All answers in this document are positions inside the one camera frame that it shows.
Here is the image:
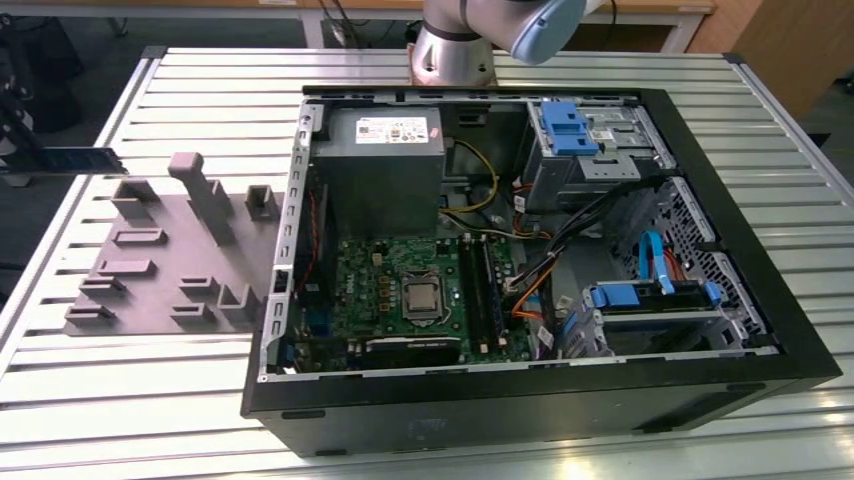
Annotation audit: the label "thick black cable bundle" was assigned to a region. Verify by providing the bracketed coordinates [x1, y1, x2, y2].
[505, 177, 668, 296]

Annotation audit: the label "RAM stick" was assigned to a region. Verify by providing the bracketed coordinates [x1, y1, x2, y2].
[39, 146, 129, 177]
[484, 242, 506, 349]

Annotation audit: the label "black graphics card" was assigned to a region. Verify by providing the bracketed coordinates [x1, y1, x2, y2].
[345, 334, 465, 369]

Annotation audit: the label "black RAM slot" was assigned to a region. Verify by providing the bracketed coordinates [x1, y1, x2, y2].
[470, 238, 496, 353]
[457, 238, 486, 354]

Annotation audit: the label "orange wire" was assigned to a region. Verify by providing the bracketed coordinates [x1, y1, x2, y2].
[509, 287, 556, 321]

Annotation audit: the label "metal socket cover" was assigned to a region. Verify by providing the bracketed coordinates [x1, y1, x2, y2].
[397, 269, 449, 329]

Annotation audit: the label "black white wire bundle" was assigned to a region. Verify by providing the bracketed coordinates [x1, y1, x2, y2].
[437, 212, 555, 241]

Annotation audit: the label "tall blue drive carrier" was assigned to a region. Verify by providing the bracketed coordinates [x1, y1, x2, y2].
[540, 101, 599, 157]

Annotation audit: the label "wooden desk white legs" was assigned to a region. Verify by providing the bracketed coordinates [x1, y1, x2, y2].
[0, 0, 719, 54]

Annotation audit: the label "wooden cabinet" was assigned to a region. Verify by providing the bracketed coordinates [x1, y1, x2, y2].
[692, 0, 854, 126]

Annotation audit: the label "grey metal drive cage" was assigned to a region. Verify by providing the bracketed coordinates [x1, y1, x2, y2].
[521, 98, 676, 215]

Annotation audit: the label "yellow black wire bundle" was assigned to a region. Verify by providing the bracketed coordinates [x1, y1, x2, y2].
[440, 138, 501, 217]

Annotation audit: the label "blue flat wire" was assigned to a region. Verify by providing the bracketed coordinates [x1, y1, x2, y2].
[637, 230, 676, 294]

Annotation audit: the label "blue expansion slot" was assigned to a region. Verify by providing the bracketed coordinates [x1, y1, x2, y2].
[302, 308, 333, 337]

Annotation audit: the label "blue carrier with black disk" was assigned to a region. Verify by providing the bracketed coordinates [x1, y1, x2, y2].
[589, 280, 721, 312]

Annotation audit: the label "black PC case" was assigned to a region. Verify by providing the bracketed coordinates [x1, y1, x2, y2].
[238, 84, 843, 459]

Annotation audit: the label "green motherboard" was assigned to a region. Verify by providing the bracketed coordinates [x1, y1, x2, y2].
[292, 234, 535, 372]

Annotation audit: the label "silver CPU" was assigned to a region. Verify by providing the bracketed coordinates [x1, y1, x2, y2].
[402, 284, 441, 312]

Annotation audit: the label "grey metal disk bay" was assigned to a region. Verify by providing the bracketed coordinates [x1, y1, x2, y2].
[551, 279, 780, 359]

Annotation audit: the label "grey power supply unit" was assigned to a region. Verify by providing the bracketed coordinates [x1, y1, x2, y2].
[312, 107, 446, 241]

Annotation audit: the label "grey parts rack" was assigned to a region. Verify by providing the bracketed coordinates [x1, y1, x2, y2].
[62, 151, 285, 337]

